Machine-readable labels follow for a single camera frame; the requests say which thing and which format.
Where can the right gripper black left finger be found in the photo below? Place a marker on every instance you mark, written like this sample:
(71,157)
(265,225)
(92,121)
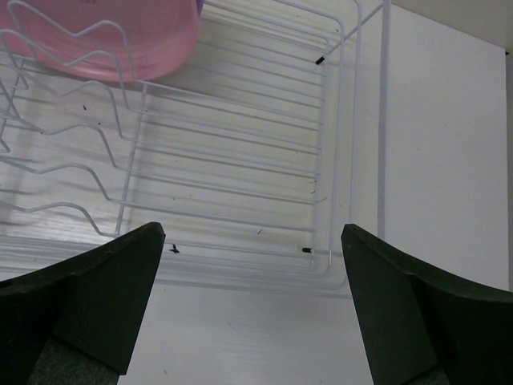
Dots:
(77,321)

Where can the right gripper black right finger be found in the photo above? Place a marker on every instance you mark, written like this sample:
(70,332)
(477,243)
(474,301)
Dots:
(421,324)

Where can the pink plastic plate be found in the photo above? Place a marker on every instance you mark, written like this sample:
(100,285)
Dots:
(103,40)

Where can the white wire dish rack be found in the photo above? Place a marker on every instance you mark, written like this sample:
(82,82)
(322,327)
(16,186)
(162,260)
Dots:
(252,155)

